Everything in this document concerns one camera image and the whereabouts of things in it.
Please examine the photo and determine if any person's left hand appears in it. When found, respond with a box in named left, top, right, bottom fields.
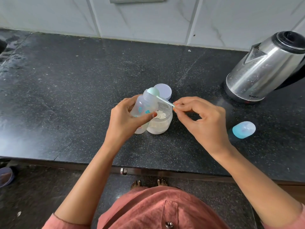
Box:
left=105, top=94, right=158, bottom=148

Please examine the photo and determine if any person's right hand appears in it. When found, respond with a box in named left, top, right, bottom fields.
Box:
left=172, top=96, right=233, bottom=156

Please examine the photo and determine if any clear plastic baby bottle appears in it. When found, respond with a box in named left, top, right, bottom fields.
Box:
left=130, top=89, right=159, bottom=134

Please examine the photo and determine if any teal measuring scoop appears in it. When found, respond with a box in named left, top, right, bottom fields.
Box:
left=147, top=87, right=176, bottom=108

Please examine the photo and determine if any person's right forearm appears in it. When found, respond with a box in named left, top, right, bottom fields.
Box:
left=210, top=143, right=304, bottom=223

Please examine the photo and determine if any person's left forearm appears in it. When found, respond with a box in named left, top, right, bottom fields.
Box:
left=54, top=139, right=125, bottom=223

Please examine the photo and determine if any clear jar of white powder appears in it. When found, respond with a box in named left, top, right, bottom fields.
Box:
left=146, top=102, right=173, bottom=135

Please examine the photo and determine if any pale round jar lid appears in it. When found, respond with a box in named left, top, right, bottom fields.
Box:
left=154, top=83, right=172, bottom=101

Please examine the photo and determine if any blue translucent bottle cap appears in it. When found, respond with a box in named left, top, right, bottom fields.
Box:
left=232, top=121, right=256, bottom=139

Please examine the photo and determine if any person's pink shirt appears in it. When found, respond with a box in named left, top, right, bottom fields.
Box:
left=42, top=186, right=305, bottom=229

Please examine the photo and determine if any stainless steel electric kettle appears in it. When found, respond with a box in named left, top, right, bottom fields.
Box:
left=224, top=31, right=305, bottom=104

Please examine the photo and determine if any grey slipper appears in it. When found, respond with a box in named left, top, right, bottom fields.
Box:
left=0, top=166, right=16, bottom=188

